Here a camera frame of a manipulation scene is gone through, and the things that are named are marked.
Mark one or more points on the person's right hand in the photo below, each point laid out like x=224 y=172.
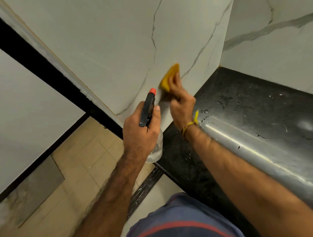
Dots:
x=183 y=110

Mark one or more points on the person's left hand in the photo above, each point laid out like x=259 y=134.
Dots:
x=138 y=139

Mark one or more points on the clear spray bottle black trigger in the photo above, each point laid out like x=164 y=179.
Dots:
x=148 y=107

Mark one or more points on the yellow cleaning cloth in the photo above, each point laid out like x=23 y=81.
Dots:
x=170 y=75

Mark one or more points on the person's right forearm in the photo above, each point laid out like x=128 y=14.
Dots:
x=249 y=183

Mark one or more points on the person's left forearm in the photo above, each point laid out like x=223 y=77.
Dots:
x=112 y=200

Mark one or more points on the yellow thread wristband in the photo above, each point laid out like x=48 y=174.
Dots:
x=188 y=125

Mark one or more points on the black floor drain grate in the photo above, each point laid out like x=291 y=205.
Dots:
x=145 y=190

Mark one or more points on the black stone countertop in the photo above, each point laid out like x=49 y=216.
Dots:
x=244 y=102

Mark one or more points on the blue red-striped shirt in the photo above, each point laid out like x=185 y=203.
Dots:
x=183 y=214

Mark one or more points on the black door frame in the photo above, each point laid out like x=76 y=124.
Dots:
x=49 y=70

